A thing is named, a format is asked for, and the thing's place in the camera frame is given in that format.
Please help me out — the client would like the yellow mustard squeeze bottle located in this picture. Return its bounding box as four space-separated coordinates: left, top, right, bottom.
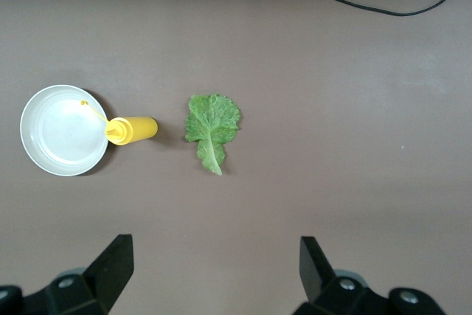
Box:
80 100 159 146

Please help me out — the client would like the beige round plate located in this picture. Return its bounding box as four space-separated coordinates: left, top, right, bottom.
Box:
20 84 111 178

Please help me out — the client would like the green lettuce leaf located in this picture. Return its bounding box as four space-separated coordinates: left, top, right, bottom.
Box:
184 93 244 177

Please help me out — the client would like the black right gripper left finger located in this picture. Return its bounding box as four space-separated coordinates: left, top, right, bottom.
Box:
0 233 134 315

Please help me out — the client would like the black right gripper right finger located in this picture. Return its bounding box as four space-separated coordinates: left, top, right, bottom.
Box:
293 235 447 315

